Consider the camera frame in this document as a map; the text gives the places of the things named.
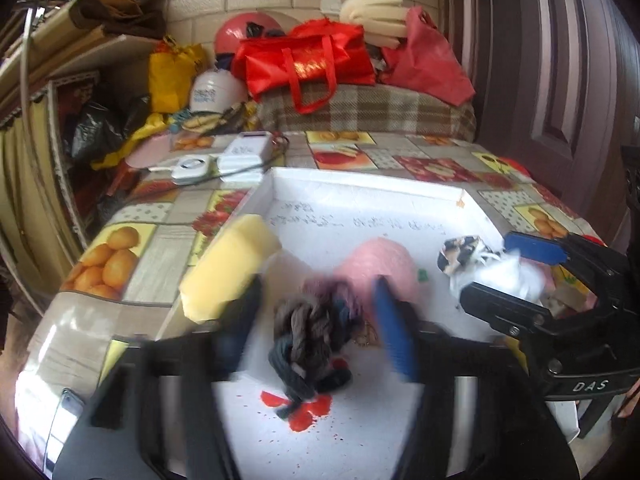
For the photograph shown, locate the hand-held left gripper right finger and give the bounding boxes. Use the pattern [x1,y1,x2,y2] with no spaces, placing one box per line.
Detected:
[372,275,583,480]

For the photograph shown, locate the steel tube rack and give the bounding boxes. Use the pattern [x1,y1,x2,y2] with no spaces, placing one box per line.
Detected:
[15,0,101,141]

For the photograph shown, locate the dark braided cloth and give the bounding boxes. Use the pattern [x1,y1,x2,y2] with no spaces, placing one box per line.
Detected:
[267,277,361,418]

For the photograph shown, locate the white round device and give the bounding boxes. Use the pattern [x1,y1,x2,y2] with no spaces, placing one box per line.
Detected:
[170,155,216,186]

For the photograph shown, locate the cream foam stack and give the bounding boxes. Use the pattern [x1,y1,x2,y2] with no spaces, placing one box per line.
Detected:
[339,0,411,48]

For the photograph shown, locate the black plastic bag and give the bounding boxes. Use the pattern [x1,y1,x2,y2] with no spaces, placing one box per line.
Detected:
[70,95,151,161]

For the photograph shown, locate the fruit print tablecloth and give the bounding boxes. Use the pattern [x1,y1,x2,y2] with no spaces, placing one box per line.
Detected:
[25,130,616,411]

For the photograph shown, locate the red tote bag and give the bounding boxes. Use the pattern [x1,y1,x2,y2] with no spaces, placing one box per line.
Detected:
[231,19,377,115]

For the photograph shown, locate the pink red cloth bag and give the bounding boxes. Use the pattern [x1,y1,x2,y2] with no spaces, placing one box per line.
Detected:
[380,6,476,107]

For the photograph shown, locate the pink helmet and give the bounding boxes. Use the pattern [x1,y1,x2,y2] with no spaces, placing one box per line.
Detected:
[215,10,281,58]

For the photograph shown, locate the white electronic devices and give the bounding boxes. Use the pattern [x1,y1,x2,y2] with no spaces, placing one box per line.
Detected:
[215,134,292,182]

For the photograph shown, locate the pink soft ball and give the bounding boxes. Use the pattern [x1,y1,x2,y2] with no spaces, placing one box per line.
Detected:
[334,237,421,311]

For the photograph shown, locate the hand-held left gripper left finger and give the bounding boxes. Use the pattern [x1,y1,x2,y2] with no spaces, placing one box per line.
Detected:
[52,276,265,480]

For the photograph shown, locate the person's right hand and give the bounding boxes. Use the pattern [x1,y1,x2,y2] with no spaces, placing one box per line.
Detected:
[614,387,640,423]

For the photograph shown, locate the plaid blanket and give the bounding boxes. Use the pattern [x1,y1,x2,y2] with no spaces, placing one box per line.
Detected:
[255,82,478,141]

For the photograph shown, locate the brown paper bags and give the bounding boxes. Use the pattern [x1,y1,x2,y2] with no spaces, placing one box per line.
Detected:
[70,0,168,41]

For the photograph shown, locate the yellow shopping bag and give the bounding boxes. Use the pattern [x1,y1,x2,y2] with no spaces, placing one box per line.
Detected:
[149,36,208,113]

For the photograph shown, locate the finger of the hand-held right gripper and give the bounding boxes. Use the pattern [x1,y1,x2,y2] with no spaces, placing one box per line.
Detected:
[504,231,633,311]
[460,282,616,366]

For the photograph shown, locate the yellow shelf curtain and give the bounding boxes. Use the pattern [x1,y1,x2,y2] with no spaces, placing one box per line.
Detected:
[0,100,66,281]

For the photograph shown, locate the yellow plastic sheet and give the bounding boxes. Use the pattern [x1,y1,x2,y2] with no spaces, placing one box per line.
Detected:
[90,112,171,171]

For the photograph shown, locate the metal storage shelf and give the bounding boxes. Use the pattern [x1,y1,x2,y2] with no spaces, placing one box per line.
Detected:
[0,0,168,241]

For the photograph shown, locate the white helmet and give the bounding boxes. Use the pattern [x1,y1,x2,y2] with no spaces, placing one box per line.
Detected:
[189,69,248,113]

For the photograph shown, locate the black white patterned cloth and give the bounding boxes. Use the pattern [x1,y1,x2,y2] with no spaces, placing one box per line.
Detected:
[437,235,493,276]

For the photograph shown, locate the yellow sponge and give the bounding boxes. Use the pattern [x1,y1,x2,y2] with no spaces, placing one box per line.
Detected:
[179,214,283,325]

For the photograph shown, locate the white foam tray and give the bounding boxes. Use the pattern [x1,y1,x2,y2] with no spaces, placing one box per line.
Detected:
[165,165,581,480]

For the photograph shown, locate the brown wooden door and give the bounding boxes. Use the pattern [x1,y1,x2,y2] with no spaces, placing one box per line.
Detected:
[440,0,640,241]

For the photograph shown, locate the white power bank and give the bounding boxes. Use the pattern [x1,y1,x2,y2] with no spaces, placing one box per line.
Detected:
[222,131,276,162]

